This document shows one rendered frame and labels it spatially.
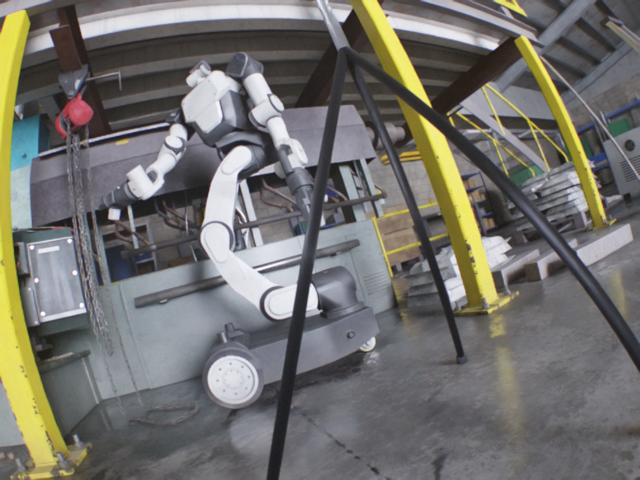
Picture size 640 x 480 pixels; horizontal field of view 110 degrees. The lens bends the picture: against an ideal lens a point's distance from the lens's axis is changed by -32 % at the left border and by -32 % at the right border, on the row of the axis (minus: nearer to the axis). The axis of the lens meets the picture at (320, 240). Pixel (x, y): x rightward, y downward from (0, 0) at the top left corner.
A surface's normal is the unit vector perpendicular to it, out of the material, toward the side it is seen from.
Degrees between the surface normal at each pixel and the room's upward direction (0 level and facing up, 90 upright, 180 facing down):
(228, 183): 114
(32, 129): 90
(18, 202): 90
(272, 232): 90
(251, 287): 90
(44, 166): 78
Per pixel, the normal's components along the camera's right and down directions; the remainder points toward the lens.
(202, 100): -0.35, 0.12
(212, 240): 0.20, -0.16
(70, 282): 0.63, -0.27
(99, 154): 0.29, -0.40
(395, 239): 0.41, -0.22
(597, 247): -0.02, -0.10
